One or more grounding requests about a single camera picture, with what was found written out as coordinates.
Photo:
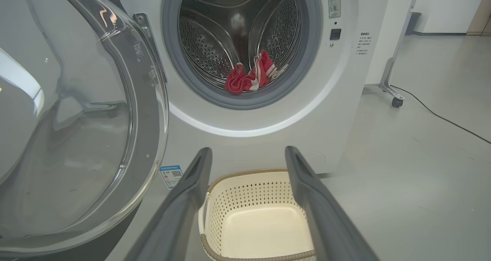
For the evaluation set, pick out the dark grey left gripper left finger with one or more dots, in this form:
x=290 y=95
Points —
x=172 y=222

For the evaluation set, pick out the black door lock socket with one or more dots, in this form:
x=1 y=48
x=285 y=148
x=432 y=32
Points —
x=335 y=34

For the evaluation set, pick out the red garment with white trim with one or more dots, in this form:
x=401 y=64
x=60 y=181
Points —
x=239 y=82

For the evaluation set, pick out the cream perforated laundry basket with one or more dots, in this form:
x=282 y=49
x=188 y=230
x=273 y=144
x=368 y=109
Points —
x=261 y=226

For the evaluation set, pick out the stainless steel washing machine drum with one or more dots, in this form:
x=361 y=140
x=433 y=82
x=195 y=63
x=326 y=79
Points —
x=207 y=50

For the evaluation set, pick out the white cabinet panel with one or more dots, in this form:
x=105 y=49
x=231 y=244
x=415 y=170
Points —
x=391 y=30

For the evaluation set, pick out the blue energy label sticker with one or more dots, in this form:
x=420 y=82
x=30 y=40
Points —
x=171 y=176

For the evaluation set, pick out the metal frame leg with caster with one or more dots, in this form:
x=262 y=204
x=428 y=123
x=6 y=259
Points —
x=389 y=76

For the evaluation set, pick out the grey rubber door gasket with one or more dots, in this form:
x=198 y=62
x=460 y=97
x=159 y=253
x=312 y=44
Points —
x=268 y=96

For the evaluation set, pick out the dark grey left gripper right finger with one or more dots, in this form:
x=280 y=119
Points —
x=330 y=230

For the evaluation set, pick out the round black glass washer door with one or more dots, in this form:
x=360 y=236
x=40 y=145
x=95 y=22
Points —
x=76 y=119

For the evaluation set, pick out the grey warning sticker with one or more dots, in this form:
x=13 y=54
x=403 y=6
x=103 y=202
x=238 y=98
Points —
x=333 y=0

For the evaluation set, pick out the white front-load washing machine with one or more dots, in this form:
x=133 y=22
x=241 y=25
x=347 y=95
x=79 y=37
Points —
x=268 y=149

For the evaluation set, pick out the metal washing machine door hinge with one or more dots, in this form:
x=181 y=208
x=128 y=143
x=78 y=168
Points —
x=144 y=23

